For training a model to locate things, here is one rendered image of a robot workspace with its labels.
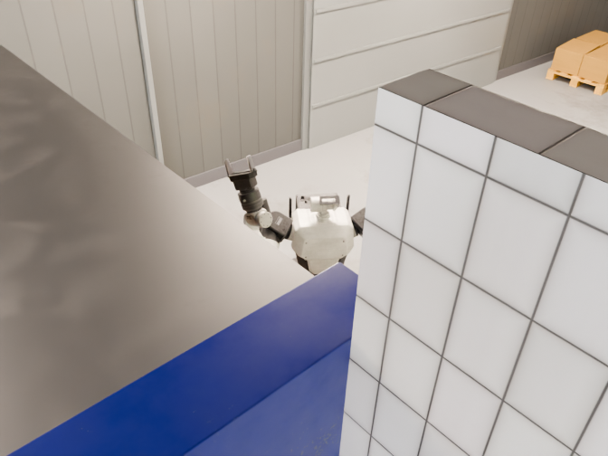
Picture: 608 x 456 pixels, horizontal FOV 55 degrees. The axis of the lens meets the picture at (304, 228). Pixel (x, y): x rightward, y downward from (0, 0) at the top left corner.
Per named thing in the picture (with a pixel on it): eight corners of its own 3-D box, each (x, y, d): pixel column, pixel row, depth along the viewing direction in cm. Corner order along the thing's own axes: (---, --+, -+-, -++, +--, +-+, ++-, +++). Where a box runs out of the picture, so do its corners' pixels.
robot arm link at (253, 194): (234, 170, 238) (243, 197, 242) (222, 178, 230) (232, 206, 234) (261, 166, 232) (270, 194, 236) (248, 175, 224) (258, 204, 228)
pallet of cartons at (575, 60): (588, 56, 837) (597, 28, 813) (646, 75, 784) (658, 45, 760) (537, 75, 774) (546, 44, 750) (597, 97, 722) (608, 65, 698)
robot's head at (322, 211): (308, 211, 259) (309, 194, 253) (332, 209, 260) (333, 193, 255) (310, 219, 253) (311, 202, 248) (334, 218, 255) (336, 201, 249)
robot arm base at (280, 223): (254, 244, 263) (256, 222, 268) (280, 251, 267) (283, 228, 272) (264, 231, 250) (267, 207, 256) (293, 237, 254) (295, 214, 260)
